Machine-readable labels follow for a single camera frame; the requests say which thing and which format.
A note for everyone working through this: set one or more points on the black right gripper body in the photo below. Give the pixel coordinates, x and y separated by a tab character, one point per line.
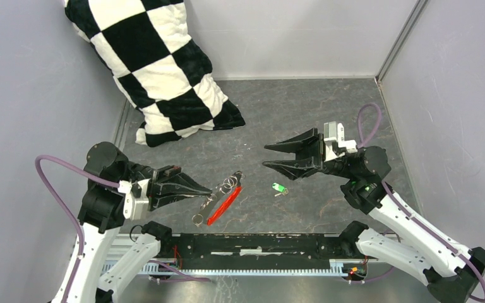
320	157

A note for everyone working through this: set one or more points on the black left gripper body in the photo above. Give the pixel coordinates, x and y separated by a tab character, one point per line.
159	173

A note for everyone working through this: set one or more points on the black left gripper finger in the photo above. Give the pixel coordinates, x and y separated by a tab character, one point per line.
156	201
174	181

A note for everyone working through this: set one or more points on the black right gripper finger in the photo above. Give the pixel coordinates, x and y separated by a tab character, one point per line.
307	142
296	169

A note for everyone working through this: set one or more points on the small green object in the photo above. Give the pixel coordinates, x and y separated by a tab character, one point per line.
280	189

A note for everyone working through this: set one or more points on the metal key holder red handle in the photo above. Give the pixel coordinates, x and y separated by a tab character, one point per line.
219	201

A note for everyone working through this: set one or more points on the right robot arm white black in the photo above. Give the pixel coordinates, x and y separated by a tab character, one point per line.
448	269

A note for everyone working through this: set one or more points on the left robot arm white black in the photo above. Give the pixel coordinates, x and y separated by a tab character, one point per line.
98	224

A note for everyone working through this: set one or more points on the black white checkered pillow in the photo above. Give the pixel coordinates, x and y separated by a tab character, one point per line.
157	66

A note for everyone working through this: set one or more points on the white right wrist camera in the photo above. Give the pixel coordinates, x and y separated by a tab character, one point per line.
336	145

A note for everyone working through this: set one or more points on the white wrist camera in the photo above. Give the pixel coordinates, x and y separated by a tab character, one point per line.
336	145
136	201

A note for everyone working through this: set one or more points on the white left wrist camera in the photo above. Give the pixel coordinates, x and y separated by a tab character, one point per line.
136	201

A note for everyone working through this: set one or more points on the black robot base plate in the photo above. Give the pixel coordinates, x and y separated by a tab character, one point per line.
257	251

